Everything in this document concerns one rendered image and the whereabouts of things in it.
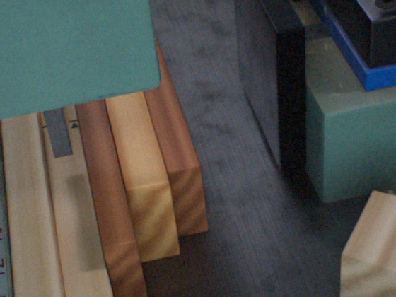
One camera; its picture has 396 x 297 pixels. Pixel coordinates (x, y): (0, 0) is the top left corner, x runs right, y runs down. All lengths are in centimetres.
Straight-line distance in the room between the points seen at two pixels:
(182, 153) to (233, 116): 10
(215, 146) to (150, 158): 9
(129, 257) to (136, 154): 6
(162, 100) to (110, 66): 10
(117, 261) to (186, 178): 6
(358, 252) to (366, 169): 8
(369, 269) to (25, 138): 18
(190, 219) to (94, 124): 7
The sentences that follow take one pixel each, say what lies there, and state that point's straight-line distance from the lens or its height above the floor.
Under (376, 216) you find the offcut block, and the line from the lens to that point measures 40.
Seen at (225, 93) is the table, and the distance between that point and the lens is 54.
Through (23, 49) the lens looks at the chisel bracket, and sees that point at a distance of 36.
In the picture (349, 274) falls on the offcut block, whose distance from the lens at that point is 39.
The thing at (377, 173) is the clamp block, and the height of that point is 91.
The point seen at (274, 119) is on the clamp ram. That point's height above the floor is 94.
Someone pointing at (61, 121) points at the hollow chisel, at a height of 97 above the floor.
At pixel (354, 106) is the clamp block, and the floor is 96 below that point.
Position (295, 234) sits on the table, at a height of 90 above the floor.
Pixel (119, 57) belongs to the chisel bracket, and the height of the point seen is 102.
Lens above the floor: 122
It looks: 41 degrees down
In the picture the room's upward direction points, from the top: 7 degrees counter-clockwise
